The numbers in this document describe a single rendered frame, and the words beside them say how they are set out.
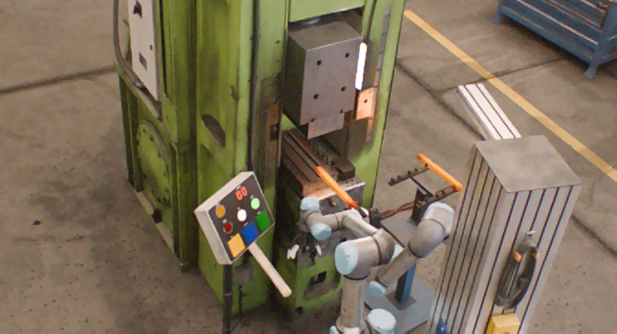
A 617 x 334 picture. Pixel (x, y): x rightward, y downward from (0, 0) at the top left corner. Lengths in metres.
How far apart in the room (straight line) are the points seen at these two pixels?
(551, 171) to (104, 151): 3.81
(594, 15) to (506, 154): 4.67
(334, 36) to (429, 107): 2.90
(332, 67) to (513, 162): 1.28
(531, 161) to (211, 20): 1.78
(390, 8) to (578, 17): 3.61
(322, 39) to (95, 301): 2.11
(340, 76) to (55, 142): 2.79
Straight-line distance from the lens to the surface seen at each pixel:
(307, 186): 3.89
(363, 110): 3.98
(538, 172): 2.47
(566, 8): 7.26
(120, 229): 5.07
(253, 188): 3.58
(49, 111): 6.15
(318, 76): 3.50
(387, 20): 3.79
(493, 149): 2.52
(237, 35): 3.37
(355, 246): 2.90
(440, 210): 3.36
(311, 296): 4.46
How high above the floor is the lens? 3.48
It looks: 38 degrees down
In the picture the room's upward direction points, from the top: 5 degrees clockwise
